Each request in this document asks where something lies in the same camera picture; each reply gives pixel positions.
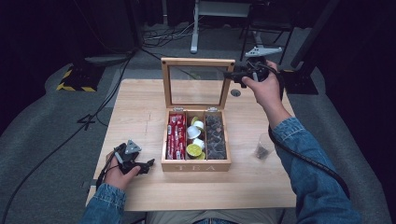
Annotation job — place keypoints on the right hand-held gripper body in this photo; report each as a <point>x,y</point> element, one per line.
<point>257,67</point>

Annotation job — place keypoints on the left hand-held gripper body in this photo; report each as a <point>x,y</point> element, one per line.
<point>127,157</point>

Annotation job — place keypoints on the wooden box with glass lid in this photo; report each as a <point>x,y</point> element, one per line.
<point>196,165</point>

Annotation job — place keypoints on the pile of dark tea bags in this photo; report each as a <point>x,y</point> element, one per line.
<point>215,138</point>

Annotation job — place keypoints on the clear plastic cup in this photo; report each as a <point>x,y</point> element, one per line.
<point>265,146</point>

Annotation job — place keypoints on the single dark tea bag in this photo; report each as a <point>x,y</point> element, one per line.
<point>262,152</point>

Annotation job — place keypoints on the person's left hand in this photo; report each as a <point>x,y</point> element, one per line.
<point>118,177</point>

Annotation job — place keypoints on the person's right hand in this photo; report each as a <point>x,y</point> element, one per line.
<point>267,88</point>

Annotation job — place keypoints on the row of red tea packets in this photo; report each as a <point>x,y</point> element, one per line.
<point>176,137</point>

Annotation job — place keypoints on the black chair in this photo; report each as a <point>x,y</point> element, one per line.
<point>271,25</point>

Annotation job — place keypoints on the black hazard-striped stand base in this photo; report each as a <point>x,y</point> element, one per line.
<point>300,84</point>
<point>79,79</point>

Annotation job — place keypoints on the slanted black stand pole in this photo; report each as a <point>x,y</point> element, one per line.
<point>314,31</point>

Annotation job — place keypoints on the white desk frame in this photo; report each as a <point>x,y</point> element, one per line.
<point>195,31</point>

